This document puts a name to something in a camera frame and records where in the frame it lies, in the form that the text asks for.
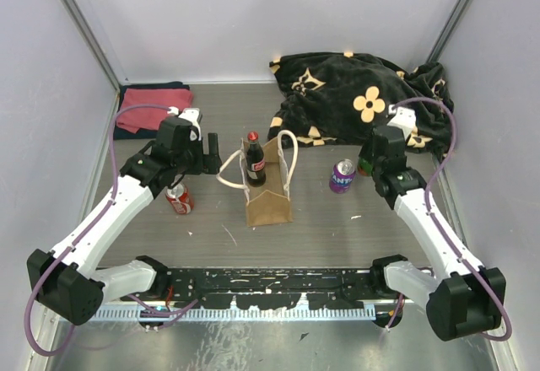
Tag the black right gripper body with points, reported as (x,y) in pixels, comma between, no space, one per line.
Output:
(366,153)

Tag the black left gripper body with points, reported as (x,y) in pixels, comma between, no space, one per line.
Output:
(196,162)

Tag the green glass bottle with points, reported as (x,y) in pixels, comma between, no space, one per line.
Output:
(365,160)

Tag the dark cola bottle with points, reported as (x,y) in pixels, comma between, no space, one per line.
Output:
(255,161)

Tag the brown canvas bag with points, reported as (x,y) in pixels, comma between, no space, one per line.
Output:
(269,203)

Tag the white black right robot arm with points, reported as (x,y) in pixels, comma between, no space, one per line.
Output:
(462,296)

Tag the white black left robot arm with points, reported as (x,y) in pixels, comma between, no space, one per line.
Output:
(67,279)

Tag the purple soda can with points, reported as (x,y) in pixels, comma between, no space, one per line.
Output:
(343,173)

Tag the red soda can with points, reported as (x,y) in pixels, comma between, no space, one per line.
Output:
(180,199)

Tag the red folded cloth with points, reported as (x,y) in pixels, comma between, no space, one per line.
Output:
(149,118)

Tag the black floral blanket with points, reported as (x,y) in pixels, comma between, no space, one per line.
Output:
(337,98)

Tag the dark navy folded cloth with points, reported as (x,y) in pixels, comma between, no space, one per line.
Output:
(120,134)

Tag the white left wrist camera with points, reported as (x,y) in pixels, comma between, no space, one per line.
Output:
(192,115)

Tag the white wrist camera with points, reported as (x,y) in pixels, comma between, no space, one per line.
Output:
(402,118)
(192,115)

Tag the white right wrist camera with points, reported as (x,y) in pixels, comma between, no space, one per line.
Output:
(402,118)

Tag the white slotted cable duct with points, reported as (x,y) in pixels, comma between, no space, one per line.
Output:
(125,312)

